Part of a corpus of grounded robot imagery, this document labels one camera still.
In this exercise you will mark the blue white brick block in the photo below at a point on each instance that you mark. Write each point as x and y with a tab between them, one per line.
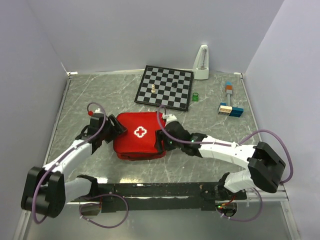
231	111

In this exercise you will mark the white chess pawn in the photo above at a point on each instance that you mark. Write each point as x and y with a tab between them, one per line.
153	89

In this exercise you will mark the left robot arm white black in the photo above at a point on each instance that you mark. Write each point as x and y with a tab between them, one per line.
46	192

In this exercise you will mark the black red medicine kit case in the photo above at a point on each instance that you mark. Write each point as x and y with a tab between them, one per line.
140	141

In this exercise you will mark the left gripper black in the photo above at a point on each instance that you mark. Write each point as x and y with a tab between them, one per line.
117	129

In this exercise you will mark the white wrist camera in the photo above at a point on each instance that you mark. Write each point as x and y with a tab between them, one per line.
96	111
168	118

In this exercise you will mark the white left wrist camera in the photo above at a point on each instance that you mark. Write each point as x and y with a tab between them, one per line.
96	111

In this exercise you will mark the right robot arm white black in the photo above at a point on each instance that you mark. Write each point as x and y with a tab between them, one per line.
261	166

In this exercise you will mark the aluminium rail frame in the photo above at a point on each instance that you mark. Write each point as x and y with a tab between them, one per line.
279	196

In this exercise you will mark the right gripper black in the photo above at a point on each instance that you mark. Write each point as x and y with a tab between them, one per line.
159	136

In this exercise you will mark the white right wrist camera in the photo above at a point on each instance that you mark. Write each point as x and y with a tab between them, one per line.
168	118

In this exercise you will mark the blue orange grey brick stick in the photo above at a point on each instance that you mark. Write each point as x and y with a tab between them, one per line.
228	92

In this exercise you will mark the white metronome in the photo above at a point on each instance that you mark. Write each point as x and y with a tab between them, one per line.
201	64

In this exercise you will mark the black chess pawn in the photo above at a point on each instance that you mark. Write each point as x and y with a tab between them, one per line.
175	84

